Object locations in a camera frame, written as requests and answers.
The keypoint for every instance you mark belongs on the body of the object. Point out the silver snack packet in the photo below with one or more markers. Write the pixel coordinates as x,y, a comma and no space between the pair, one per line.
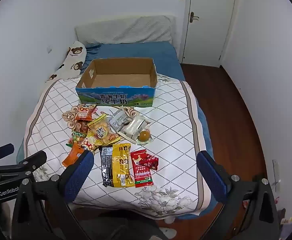
118,120

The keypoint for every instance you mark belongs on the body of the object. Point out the printed cardboard box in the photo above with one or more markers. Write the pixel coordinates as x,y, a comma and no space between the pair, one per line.
113,100

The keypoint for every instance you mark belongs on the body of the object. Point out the small yellow panda packet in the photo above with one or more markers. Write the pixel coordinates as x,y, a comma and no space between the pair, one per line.
91,143

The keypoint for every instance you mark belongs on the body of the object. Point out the large yellow snack packet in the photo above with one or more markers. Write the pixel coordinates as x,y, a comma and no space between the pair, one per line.
122,165

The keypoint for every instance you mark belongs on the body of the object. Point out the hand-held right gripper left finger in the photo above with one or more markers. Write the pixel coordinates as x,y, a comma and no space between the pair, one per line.
79,177

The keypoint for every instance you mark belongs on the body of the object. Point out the white door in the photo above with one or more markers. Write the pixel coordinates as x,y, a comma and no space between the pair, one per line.
208,37

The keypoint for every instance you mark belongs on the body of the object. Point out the black long snack packet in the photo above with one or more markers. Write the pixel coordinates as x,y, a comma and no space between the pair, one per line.
106,166

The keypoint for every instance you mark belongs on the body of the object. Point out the green candy packet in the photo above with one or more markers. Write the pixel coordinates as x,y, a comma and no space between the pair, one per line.
77,138

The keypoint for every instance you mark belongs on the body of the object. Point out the orange-red panda snack packet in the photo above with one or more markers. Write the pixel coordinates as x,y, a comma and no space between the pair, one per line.
85,112

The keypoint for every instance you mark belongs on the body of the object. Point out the orange snack packet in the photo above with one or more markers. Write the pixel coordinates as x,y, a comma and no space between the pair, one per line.
72,156

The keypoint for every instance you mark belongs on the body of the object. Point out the white snack packet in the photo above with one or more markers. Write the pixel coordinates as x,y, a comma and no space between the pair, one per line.
133,127

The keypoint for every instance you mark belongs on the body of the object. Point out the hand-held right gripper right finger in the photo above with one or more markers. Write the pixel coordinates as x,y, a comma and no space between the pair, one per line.
213,177

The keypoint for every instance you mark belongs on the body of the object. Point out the bear print long pillow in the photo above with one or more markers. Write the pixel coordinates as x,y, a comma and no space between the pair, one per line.
73,60

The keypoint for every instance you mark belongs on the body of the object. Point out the long red snack packet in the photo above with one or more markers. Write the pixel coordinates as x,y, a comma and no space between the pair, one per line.
141,173

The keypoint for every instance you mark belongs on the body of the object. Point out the brown snack packet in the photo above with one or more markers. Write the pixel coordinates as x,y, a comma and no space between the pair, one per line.
83,126

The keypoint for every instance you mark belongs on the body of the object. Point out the clear braised egg packet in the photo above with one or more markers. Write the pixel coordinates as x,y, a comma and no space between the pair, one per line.
143,136

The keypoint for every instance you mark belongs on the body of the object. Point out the blue bed sheet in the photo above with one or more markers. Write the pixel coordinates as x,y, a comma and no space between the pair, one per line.
146,51

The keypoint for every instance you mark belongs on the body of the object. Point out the small red snack packet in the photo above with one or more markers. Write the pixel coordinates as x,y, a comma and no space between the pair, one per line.
152,162

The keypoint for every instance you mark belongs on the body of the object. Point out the white slipper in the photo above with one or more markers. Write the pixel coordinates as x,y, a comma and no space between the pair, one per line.
167,232

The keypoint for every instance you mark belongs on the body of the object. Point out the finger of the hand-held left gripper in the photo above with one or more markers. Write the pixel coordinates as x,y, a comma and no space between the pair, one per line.
0,152
34,159

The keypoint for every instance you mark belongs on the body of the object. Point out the yellow round-biscuit snack packet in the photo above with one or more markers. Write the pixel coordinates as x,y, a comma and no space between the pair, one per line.
102,131

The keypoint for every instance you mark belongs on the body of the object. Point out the white checked floral quilt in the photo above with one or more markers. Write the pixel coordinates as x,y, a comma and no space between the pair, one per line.
173,130

